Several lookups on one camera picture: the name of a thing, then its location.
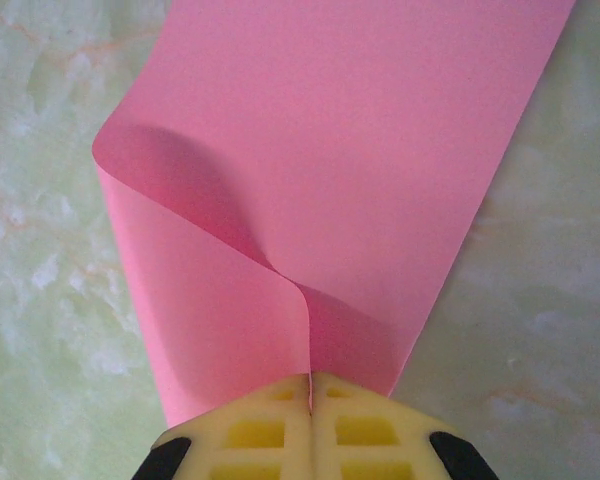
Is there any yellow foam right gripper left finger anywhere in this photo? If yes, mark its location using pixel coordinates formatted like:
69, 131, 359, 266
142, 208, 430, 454
134, 372, 312, 480

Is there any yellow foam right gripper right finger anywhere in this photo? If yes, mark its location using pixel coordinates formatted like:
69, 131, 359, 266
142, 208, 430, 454
310, 370, 501, 480

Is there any pink paper sheet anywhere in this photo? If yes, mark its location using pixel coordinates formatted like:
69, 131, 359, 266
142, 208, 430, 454
90, 0, 579, 426

